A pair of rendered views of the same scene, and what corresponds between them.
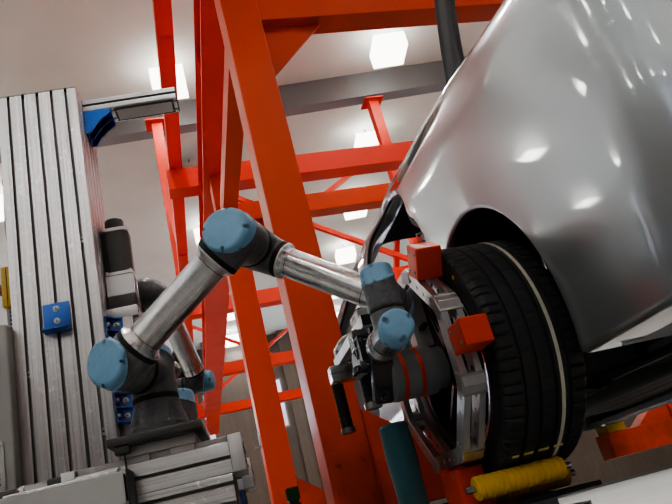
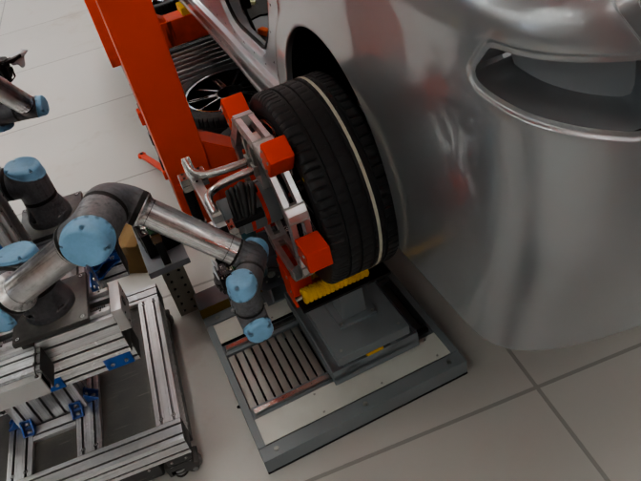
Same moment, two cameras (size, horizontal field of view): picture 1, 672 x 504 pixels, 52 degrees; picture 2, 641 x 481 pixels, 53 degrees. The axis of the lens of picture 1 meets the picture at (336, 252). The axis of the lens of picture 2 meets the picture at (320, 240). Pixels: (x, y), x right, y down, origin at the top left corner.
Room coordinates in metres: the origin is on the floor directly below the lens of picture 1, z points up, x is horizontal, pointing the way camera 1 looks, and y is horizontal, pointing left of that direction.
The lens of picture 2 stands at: (0.25, -0.30, 2.05)
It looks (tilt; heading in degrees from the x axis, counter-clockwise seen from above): 40 degrees down; 0
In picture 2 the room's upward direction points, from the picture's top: 14 degrees counter-clockwise
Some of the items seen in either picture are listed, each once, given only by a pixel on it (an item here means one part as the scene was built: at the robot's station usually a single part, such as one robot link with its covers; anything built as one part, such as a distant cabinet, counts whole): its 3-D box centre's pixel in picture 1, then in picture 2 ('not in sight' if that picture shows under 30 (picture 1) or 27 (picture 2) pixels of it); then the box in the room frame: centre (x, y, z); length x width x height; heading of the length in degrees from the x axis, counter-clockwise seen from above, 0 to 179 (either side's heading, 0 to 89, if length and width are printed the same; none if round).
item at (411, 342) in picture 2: not in sight; (348, 317); (2.05, -0.32, 0.13); 0.50 x 0.36 x 0.10; 15
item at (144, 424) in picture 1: (158, 416); (42, 294); (1.73, 0.54, 0.87); 0.15 x 0.15 x 0.10
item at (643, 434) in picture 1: (633, 425); not in sight; (4.94, -1.65, 0.69); 0.52 x 0.17 x 0.35; 105
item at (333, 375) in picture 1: (344, 372); (193, 178); (2.06, 0.07, 0.93); 0.09 x 0.05 x 0.05; 105
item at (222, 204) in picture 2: (406, 374); (253, 207); (1.94, -0.10, 0.85); 0.21 x 0.14 x 0.14; 105
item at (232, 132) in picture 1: (232, 139); not in sight; (3.38, 0.41, 2.68); 1.77 x 0.10 x 0.12; 15
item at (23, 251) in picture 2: (150, 372); (22, 267); (1.73, 0.55, 0.98); 0.13 x 0.12 x 0.14; 166
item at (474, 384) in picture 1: (430, 369); (273, 198); (1.96, -0.17, 0.85); 0.54 x 0.07 x 0.54; 15
